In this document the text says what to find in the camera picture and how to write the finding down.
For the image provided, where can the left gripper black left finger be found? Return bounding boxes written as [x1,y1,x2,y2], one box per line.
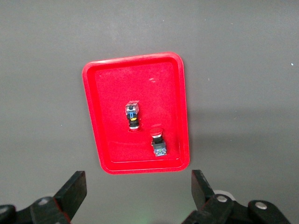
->
[30,171,87,224]

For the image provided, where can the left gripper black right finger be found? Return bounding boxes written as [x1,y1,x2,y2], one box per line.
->
[184,169,236,224]

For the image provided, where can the red mushroom push button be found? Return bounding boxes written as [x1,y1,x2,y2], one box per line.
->
[125,100,141,133]
[149,127,168,157]

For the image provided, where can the red plastic tray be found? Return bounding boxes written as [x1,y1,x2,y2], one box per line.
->
[81,51,190,175]

